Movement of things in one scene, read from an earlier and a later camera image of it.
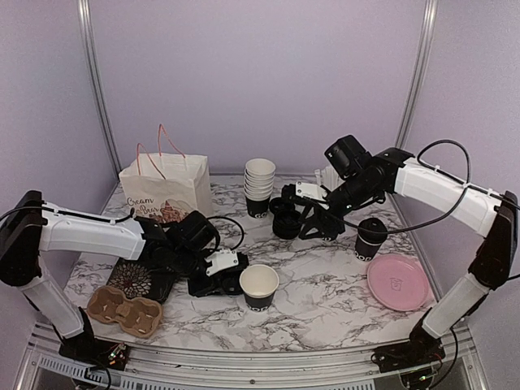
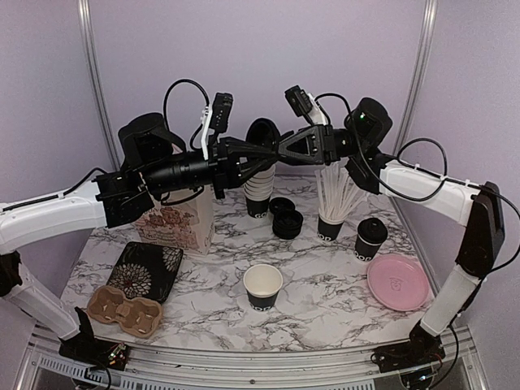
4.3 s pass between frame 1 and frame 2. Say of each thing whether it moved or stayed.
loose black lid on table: stayed
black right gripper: moved
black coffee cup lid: stayed
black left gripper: moved
